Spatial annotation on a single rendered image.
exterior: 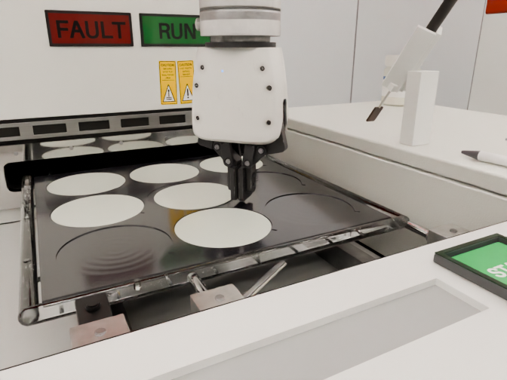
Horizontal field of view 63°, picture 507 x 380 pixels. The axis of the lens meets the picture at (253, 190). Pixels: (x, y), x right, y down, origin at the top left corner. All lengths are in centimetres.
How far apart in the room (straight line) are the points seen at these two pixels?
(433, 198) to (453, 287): 26
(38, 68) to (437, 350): 62
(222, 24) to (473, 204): 30
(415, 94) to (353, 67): 235
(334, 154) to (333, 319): 42
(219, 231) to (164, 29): 39
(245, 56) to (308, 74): 222
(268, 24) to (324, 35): 227
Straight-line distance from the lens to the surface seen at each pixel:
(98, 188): 58
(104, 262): 39
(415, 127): 52
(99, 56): 70
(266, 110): 43
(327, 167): 62
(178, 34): 72
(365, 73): 293
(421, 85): 51
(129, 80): 70
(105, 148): 70
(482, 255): 27
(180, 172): 62
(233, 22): 42
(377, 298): 22
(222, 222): 44
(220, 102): 45
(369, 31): 293
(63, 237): 45
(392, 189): 52
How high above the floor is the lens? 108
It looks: 19 degrees down
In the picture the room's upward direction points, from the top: straight up
